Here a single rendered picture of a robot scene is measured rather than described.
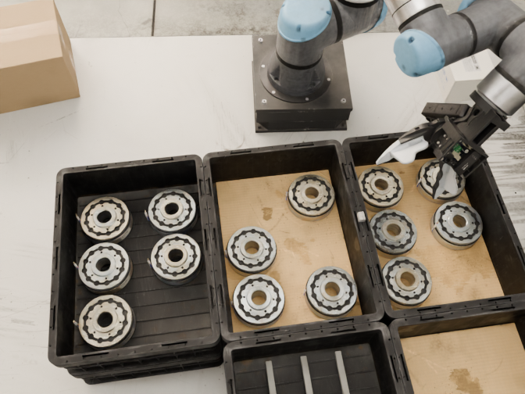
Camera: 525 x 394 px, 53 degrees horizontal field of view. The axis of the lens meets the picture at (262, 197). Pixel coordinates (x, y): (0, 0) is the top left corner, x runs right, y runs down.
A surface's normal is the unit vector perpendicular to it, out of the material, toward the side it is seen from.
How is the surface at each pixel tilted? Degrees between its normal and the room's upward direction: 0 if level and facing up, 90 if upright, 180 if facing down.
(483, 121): 57
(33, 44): 0
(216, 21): 0
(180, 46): 0
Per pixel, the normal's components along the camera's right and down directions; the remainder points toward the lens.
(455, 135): -0.81, -0.41
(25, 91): 0.29, 0.84
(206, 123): 0.02, -0.47
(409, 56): -0.88, 0.40
